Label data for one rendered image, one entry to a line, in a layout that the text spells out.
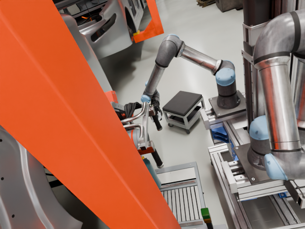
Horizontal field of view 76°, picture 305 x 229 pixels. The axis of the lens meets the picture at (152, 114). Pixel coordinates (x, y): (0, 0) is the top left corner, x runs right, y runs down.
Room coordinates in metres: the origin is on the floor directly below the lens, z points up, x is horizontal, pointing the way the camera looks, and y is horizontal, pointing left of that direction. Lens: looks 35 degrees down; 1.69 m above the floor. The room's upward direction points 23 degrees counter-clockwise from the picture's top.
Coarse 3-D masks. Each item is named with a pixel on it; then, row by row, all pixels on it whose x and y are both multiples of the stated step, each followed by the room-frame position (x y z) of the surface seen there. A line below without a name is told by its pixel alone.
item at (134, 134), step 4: (128, 132) 1.03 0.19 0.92; (132, 132) 1.01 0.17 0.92; (136, 132) 1.00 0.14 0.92; (132, 136) 0.98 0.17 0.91; (136, 136) 0.97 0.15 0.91; (148, 136) 1.03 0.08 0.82; (132, 140) 0.96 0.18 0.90; (136, 140) 0.95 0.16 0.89; (148, 140) 0.99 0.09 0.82; (136, 144) 0.94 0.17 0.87; (136, 148) 0.94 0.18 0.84
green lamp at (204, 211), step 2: (202, 208) 0.52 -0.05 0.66; (204, 208) 0.51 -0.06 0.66; (206, 208) 0.51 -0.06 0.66; (202, 210) 0.51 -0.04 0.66; (204, 210) 0.50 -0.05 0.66; (206, 210) 0.50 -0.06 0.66; (208, 210) 0.50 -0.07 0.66; (202, 212) 0.50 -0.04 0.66; (204, 212) 0.49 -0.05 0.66; (206, 212) 0.49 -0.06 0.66; (208, 212) 0.49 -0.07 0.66; (202, 214) 0.49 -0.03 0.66; (204, 214) 0.48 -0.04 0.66; (206, 214) 0.48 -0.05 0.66; (208, 214) 0.48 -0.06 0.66; (202, 216) 0.48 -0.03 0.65; (204, 216) 0.48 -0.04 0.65; (206, 216) 0.48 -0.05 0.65; (208, 216) 0.48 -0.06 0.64; (204, 218) 0.48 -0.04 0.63; (206, 218) 0.48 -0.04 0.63; (208, 218) 0.48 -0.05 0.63
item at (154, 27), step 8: (152, 0) 4.40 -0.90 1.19; (152, 8) 4.41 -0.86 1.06; (152, 16) 4.43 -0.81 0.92; (152, 24) 4.45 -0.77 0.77; (160, 24) 4.40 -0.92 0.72; (136, 32) 4.55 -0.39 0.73; (144, 32) 4.50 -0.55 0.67; (152, 32) 4.45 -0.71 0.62; (160, 32) 4.41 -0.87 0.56; (136, 40) 4.56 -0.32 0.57
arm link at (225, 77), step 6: (222, 72) 1.04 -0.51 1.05; (228, 72) 1.02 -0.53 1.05; (234, 72) 1.00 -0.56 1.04; (216, 78) 1.03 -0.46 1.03; (222, 78) 1.00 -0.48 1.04; (228, 78) 0.98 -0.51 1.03; (234, 78) 0.98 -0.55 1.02; (216, 84) 1.04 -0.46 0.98; (222, 84) 0.99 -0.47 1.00; (228, 84) 0.97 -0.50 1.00; (234, 84) 0.98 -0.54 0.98; (222, 90) 0.99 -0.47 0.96; (228, 90) 0.97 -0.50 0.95; (234, 90) 0.97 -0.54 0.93
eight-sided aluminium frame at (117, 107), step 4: (112, 104) 1.11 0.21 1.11; (116, 104) 1.17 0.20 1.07; (116, 108) 1.15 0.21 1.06; (120, 108) 1.20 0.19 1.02; (116, 112) 1.24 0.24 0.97; (120, 112) 1.26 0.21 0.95; (124, 112) 1.25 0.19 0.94; (120, 116) 1.27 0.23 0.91; (124, 116) 1.29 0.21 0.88; (132, 128) 1.26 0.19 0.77; (136, 128) 1.27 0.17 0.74
